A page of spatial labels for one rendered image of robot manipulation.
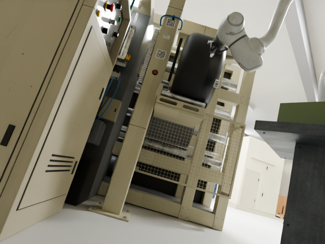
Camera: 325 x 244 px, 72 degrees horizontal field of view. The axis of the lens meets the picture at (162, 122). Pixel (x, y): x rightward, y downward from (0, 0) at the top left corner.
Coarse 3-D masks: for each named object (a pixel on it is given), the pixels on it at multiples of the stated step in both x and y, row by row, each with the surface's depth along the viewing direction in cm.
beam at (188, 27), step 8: (184, 24) 210; (192, 24) 211; (200, 24) 212; (184, 32) 208; (192, 32) 209; (200, 32) 210; (208, 32) 210; (216, 32) 211; (184, 40) 218; (232, 56) 221
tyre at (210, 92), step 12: (192, 36) 161; (204, 36) 162; (192, 48) 153; (204, 48) 154; (216, 48) 155; (180, 60) 157; (192, 60) 152; (204, 60) 152; (216, 60) 152; (180, 72) 155; (192, 72) 153; (204, 72) 152; (216, 72) 153; (180, 84) 157; (192, 84) 155; (204, 84) 154; (192, 96) 161; (204, 96) 159
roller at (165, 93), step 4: (164, 92) 159; (168, 92) 160; (172, 92) 161; (168, 96) 160; (172, 96) 160; (176, 96) 159; (180, 96) 160; (184, 96) 160; (180, 100) 160; (184, 100) 160; (188, 100) 160; (192, 100) 160; (196, 100) 160; (192, 104) 161; (196, 104) 160; (200, 104) 160; (204, 104) 160
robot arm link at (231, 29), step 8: (232, 16) 100; (240, 16) 100; (224, 24) 103; (232, 24) 100; (240, 24) 100; (224, 32) 106; (232, 32) 103; (240, 32) 104; (224, 40) 109; (232, 40) 105
